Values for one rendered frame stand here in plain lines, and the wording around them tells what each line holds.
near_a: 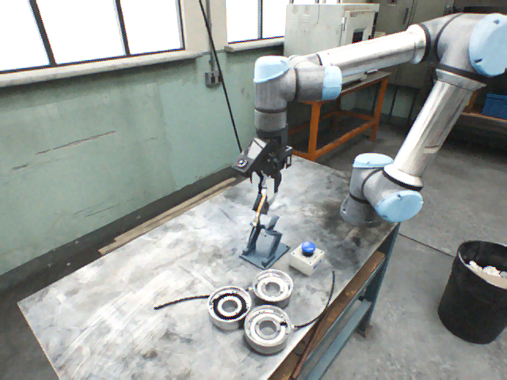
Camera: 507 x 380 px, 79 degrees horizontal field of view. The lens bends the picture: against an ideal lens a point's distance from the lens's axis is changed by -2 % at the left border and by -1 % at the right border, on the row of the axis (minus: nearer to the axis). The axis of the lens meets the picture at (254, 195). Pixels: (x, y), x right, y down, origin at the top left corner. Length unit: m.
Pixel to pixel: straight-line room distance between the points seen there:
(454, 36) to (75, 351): 1.11
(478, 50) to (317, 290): 0.66
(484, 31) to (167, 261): 0.95
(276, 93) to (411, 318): 1.56
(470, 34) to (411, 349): 1.43
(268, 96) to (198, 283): 0.52
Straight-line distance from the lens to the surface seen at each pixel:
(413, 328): 1.95
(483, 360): 2.00
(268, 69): 0.70
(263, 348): 0.74
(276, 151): 0.79
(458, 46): 0.90
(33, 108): 2.05
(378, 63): 0.93
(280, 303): 0.81
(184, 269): 0.94
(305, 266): 0.90
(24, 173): 2.12
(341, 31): 2.77
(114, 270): 1.00
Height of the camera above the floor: 1.46
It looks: 32 degrees down
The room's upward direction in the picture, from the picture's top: straight up
